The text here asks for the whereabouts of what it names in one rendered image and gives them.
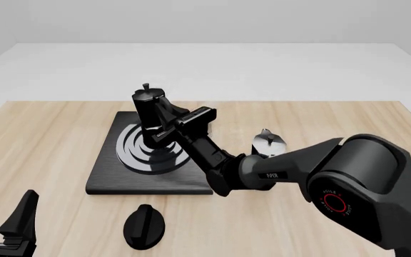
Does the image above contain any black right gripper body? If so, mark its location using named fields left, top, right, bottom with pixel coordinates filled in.
left=153, top=106, right=218, bottom=141

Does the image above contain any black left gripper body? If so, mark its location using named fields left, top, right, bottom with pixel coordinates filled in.
left=0, top=233, right=37, bottom=257

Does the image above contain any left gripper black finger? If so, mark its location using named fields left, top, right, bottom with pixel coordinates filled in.
left=0, top=188, right=40, bottom=244

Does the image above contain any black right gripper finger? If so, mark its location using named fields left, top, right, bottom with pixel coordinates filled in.
left=161, top=99, right=193, bottom=126

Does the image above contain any black moka pot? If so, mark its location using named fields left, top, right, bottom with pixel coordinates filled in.
left=131, top=83, right=173, bottom=148

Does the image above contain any flat black stove plate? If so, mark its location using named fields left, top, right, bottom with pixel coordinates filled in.
left=85, top=110, right=215, bottom=196

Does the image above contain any round black stove knob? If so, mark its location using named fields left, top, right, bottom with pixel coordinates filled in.
left=123, top=203, right=166, bottom=251

